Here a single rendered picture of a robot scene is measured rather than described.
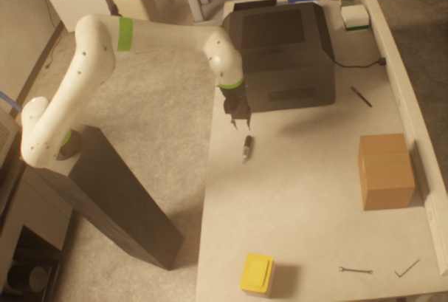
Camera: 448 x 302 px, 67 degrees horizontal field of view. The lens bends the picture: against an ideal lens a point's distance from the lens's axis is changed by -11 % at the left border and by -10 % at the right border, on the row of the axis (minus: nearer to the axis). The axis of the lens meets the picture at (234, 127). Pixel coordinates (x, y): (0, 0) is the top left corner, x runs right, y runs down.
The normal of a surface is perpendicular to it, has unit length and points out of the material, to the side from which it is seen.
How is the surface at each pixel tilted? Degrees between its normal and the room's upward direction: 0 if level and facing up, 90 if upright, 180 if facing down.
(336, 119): 0
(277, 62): 57
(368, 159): 0
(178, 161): 0
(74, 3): 90
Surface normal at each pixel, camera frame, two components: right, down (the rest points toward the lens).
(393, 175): -0.20, -0.62
